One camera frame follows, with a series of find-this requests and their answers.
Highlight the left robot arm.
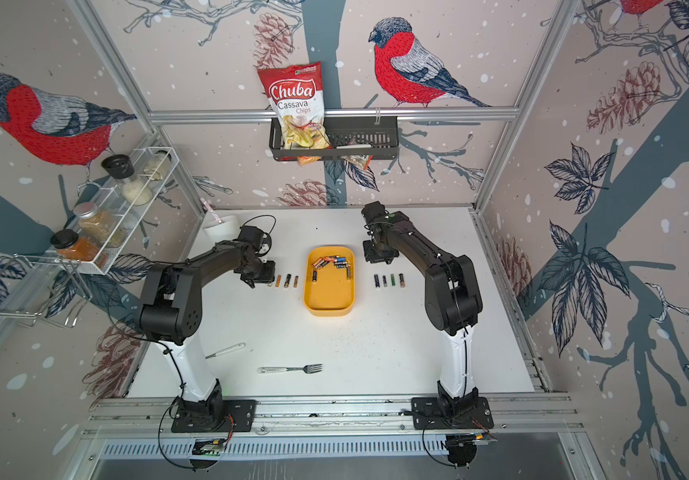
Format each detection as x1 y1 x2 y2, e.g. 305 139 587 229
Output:
138 225 276 433

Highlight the wire hanger rack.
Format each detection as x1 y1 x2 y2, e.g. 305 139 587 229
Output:
0 254 92 328

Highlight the white wire spice rack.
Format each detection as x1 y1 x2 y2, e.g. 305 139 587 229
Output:
68 146 180 275

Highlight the black wall basket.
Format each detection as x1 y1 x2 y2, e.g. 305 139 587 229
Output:
268 116 399 162

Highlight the white ceramic cup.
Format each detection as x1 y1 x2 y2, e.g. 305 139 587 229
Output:
202 215 240 243

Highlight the metal fork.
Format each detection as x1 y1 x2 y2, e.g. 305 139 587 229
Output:
258 364 322 374

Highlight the black lid spice jar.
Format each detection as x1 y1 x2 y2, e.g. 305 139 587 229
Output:
102 154 154 206

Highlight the metal spoon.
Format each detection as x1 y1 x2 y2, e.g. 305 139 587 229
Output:
206 342 246 360

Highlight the red Deli carbon battery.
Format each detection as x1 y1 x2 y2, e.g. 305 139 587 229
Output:
312 257 332 270

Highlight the yellow plastic storage box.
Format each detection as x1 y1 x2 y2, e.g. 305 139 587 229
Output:
304 245 356 317

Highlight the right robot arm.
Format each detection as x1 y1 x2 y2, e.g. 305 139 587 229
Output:
361 201 483 419

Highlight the red Chuba cassava chips bag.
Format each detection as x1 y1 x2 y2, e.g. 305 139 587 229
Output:
258 62 330 150

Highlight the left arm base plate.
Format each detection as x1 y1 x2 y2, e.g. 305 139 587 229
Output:
172 399 256 433

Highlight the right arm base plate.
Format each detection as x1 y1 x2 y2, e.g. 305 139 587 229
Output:
410 397 494 431

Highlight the pale spice jar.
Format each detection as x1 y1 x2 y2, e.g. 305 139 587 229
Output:
142 150 172 181

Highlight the orange spice jar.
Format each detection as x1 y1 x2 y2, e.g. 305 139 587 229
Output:
50 229 106 266

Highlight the silver lid spice jar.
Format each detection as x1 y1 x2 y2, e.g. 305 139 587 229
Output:
74 202 126 248

